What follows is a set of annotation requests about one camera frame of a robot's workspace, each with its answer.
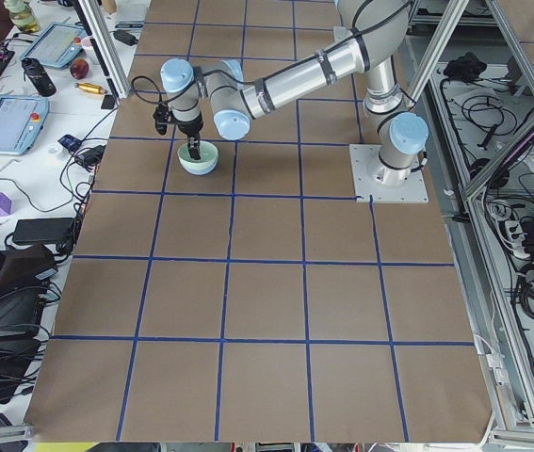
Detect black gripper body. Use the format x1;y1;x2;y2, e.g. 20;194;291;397
177;116;203;139

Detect green bowl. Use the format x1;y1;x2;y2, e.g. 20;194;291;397
177;139;219;171

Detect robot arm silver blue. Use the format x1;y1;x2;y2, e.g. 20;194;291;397
154;0;429;187

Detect blue bowl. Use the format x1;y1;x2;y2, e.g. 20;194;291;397
179;158;218;176

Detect yellow brass cylinder tool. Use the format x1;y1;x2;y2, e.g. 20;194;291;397
74;83;107;95

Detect red apple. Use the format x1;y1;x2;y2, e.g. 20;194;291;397
70;58;89;80

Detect pink lidded white cup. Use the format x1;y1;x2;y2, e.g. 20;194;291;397
81;36;94;52

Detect far teach pendant tablet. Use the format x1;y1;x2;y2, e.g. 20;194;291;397
20;22;87;69

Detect teach pendant tablet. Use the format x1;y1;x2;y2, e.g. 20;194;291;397
0;95;49;155
20;22;87;69

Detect black water bottle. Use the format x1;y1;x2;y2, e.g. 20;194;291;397
22;57;57;97

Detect near teach pendant tablet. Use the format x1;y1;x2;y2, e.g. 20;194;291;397
0;95;49;155

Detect black power brick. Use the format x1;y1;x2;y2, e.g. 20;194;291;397
11;218;73;246

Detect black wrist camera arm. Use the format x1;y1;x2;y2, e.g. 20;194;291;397
153;104;170;136

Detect aluminium frame post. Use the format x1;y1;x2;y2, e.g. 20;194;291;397
73;0;130;99

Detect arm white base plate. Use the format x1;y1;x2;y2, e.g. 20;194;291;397
349;144;429;203

